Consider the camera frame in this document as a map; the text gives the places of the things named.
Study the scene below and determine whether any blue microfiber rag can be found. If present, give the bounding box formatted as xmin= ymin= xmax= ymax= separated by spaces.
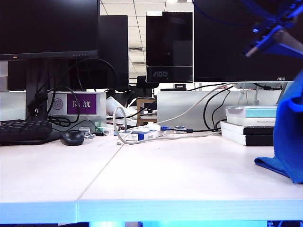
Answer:
xmin=254 ymin=70 xmax=303 ymax=184

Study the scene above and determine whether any small wooden shelf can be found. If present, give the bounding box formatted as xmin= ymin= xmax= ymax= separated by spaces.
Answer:
xmin=136 ymin=99 xmax=157 ymax=126

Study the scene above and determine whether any blue white medicine box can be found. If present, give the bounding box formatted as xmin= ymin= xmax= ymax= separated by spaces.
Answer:
xmin=118 ymin=129 xmax=168 ymax=142

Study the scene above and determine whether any wide silver partition panel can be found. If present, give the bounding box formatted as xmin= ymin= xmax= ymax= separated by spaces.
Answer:
xmin=157 ymin=91 xmax=285 ymax=131

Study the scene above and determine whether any black office chair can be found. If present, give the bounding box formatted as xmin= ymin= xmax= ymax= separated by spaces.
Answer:
xmin=136 ymin=75 xmax=160 ymax=95

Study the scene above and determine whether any green white small box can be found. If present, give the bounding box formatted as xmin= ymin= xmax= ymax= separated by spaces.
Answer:
xmin=96 ymin=125 xmax=115 ymax=137

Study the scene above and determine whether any purple acrylic name sign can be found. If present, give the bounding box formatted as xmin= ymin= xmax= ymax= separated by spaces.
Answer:
xmin=47 ymin=91 xmax=107 ymax=122

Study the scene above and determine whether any glossy black AOC monitor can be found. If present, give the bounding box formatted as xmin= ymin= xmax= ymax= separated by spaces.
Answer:
xmin=146 ymin=11 xmax=194 ymax=83

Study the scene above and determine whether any black computer mouse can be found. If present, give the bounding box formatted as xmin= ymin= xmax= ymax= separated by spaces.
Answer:
xmin=59 ymin=130 xmax=85 ymax=146

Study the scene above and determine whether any large silver-edged AOC monitor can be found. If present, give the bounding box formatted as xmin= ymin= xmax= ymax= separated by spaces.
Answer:
xmin=193 ymin=0 xmax=303 ymax=83

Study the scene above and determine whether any white spine book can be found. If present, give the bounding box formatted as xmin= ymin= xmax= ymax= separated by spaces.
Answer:
xmin=226 ymin=117 xmax=276 ymax=128

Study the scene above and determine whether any teal covered book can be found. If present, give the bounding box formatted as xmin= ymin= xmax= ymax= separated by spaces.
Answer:
xmin=224 ymin=105 xmax=278 ymax=119

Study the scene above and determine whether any black monitor stand column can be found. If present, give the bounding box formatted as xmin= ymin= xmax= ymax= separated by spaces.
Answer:
xmin=25 ymin=59 xmax=49 ymax=121

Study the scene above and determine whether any black monitor with thin bezel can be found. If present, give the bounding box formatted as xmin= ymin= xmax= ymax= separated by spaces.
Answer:
xmin=0 ymin=0 xmax=99 ymax=61

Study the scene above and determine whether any silver teal monitor stand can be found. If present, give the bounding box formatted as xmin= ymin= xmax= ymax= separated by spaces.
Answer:
xmin=233 ymin=82 xmax=294 ymax=106

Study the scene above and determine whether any black keyboard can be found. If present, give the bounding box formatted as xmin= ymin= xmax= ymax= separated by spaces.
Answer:
xmin=0 ymin=119 xmax=53 ymax=145

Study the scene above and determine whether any thick light grey cable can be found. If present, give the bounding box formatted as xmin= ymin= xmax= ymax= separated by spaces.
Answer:
xmin=157 ymin=82 xmax=235 ymax=125

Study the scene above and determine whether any white looped cable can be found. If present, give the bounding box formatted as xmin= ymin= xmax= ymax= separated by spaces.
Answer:
xmin=113 ymin=106 xmax=222 ymax=145

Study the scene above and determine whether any black cable with ferrite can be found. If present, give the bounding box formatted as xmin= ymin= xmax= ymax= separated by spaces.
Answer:
xmin=175 ymin=127 xmax=222 ymax=133

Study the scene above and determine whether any black curved monitor cable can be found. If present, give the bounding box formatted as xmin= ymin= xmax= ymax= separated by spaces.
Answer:
xmin=204 ymin=86 xmax=234 ymax=132

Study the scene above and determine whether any black tangled cable loop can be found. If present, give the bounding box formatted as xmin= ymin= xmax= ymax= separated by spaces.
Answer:
xmin=27 ymin=86 xmax=80 ymax=128

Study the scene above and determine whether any black cable under monitor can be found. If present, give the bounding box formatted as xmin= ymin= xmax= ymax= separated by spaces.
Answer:
xmin=252 ymin=82 xmax=284 ymax=91

